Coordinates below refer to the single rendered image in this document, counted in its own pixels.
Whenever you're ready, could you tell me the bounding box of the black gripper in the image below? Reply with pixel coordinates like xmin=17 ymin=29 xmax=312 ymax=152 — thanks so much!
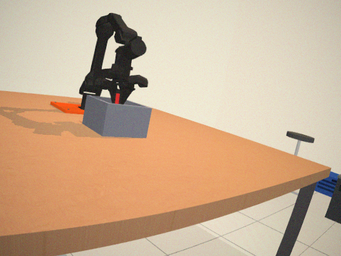
xmin=94 ymin=60 xmax=149 ymax=105

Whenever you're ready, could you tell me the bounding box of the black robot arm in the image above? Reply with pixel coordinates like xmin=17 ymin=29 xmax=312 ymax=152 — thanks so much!
xmin=78 ymin=13 xmax=146 ymax=110

